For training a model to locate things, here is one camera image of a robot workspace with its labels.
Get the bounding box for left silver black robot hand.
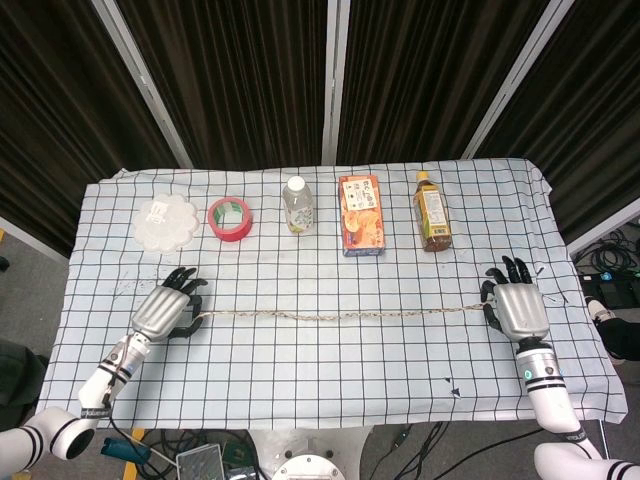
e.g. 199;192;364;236
130;267;209;344

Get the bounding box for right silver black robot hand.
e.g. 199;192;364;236
479;255;547;342

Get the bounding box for beige braided rope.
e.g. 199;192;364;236
192;302;494;324

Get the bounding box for white flower-shaped plastic lid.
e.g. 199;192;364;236
133;195;200;255

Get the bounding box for person leg with white shoe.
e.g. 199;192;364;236
585;297;640;362

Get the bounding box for red tape roll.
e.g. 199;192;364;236
207;196;255;243

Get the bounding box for brown tea bottle yellow label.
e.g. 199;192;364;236
412;170;454;253

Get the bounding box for white black checkered tablecloth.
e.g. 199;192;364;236
38;156;630;431

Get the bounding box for clear bottle white cap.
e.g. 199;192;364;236
281;175;317;235

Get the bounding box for orange snack box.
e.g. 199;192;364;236
338;173;388;259

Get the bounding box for black pleated curtain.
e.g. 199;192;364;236
117;0;331;171
0;0;182;259
474;0;640;246
337;0;556;165

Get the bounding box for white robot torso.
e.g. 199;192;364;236
248;428;376;480

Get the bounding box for black floor cables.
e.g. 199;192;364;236
574;228;640;275
112;428;251;480
372;422;454;480

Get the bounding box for white metal frame rail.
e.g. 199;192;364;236
567;214;640;257
0;215;70;261

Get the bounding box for teal tool handle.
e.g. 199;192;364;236
101;437;151;464

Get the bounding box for white metal frame post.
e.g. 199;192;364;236
321;0;351;165
459;0;576;160
92;0;194;169

